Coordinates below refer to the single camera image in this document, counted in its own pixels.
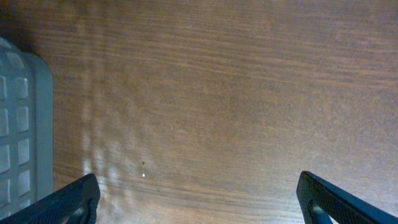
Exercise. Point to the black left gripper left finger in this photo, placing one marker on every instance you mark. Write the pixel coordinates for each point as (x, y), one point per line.
(74, 203)

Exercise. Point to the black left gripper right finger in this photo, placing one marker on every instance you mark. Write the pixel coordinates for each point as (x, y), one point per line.
(323, 202)

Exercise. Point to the grey plastic mesh basket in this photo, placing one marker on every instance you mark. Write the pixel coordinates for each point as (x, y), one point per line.
(26, 129)

